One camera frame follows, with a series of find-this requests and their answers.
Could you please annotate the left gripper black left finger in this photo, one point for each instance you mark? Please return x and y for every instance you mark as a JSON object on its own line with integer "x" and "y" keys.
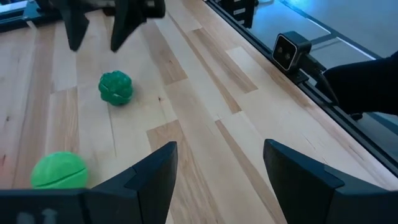
{"x": 149, "y": 193}

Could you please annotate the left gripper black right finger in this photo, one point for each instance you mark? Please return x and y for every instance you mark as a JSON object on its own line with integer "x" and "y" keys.
{"x": 301, "y": 193}

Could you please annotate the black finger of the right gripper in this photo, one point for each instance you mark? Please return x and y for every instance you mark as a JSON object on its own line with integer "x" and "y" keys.
{"x": 74, "y": 28}
{"x": 124, "y": 25}

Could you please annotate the dark green toy bell pepper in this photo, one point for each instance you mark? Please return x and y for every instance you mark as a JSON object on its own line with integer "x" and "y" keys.
{"x": 115, "y": 88}

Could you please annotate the light green toy fruit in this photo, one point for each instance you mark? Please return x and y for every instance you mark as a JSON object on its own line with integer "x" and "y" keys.
{"x": 59, "y": 171}

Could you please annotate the black rounded object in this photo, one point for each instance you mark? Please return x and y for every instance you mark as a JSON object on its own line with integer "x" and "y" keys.
{"x": 367, "y": 84}

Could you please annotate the black aluminium table frame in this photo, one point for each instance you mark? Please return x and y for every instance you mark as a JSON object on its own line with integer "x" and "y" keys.
{"x": 382, "y": 154}

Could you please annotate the black table-level camera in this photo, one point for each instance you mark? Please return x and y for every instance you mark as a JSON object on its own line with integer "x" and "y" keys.
{"x": 290, "y": 51}

